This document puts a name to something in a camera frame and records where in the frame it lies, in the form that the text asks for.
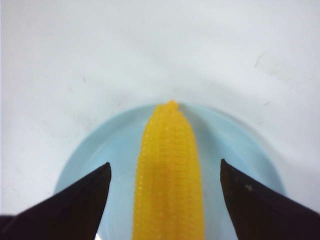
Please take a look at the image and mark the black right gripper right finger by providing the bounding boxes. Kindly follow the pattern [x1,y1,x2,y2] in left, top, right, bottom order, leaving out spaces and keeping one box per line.
[220,159,320,240]

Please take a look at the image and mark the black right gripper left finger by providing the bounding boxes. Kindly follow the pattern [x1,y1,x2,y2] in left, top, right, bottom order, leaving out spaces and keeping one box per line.
[0,162,111,240]

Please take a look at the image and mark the light blue round plate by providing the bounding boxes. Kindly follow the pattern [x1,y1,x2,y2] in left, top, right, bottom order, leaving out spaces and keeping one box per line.
[55,103,285,240]

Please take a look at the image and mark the yellow toy corn cob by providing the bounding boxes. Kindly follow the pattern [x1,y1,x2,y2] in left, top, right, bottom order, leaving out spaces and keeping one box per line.
[132,100,205,240]

